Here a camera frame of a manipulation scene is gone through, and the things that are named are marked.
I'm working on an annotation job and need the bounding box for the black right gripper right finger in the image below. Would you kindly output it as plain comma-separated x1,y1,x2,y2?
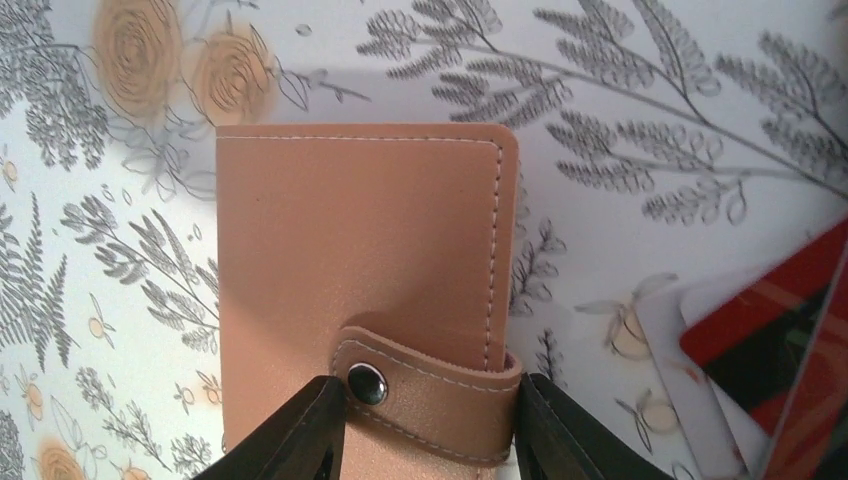
515,373,670,480

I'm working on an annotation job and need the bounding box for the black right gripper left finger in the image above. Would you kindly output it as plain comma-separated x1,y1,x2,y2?
195,376,346,480

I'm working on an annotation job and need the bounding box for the tan leather card holder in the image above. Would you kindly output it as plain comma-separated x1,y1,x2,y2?
216,123,521,479

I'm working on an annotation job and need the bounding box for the red card pair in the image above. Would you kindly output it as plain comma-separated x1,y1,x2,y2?
679,220,847,479

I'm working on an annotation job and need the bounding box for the white VIP card left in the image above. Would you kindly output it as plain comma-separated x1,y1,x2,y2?
636,266,770,479

